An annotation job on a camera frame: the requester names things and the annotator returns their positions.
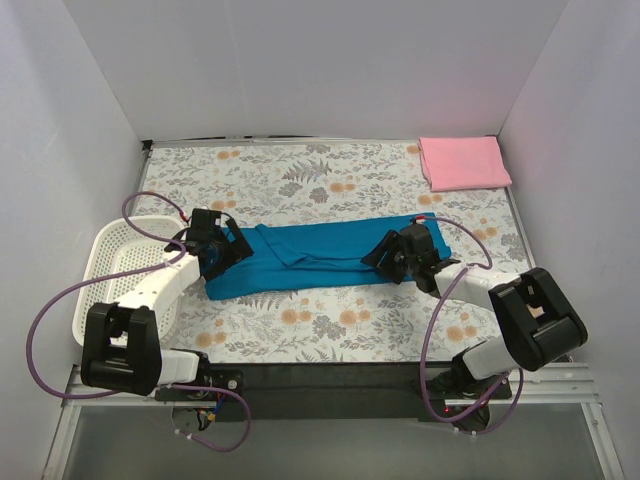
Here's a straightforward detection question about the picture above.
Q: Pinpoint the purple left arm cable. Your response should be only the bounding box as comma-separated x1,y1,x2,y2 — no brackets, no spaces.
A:
25,191,252,454

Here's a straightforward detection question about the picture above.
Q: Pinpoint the teal blue t shirt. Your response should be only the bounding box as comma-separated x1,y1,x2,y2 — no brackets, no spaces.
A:
202,214,454,302

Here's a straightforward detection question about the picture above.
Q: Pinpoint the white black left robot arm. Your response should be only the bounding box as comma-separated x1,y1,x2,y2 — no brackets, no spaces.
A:
80,209,254,400

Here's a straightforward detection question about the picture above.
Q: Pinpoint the folded pink t shirt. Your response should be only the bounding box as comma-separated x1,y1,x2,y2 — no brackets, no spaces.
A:
419,136,512,193

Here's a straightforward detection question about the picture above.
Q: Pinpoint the floral patterned table mat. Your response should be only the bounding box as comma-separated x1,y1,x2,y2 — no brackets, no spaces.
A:
134,141,532,363

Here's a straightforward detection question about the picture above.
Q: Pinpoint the black front mounting rail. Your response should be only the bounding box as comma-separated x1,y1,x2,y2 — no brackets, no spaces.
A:
155,361,500,422

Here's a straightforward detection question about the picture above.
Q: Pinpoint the aluminium table frame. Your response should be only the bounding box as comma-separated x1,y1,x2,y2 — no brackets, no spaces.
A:
46,140,625,479

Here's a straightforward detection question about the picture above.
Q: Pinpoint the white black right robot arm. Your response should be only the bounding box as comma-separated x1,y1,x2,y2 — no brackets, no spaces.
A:
361,221,588,398

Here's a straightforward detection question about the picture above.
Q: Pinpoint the white perforated plastic basket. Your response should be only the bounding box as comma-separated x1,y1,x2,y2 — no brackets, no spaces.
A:
72,215,183,344

